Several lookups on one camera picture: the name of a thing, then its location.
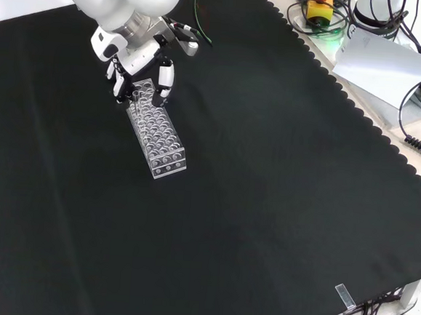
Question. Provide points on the clear tape strip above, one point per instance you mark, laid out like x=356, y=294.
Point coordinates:
x=345, y=296

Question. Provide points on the yellow emergency stop button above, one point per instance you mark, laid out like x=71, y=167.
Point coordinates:
x=318, y=12

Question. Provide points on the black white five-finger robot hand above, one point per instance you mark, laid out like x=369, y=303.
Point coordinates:
x=138, y=58

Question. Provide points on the clear plastic test tube rack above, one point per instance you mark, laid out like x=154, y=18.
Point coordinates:
x=160, y=142

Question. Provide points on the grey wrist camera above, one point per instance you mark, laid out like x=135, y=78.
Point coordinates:
x=188, y=46

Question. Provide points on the clear glass test tube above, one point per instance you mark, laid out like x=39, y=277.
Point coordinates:
x=137, y=105

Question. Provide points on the white paper sheet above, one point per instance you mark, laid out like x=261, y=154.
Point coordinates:
x=382, y=65

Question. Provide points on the black table cloth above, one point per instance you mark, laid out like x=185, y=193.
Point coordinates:
x=229, y=202

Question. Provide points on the white table leg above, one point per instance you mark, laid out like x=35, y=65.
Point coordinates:
x=410, y=293

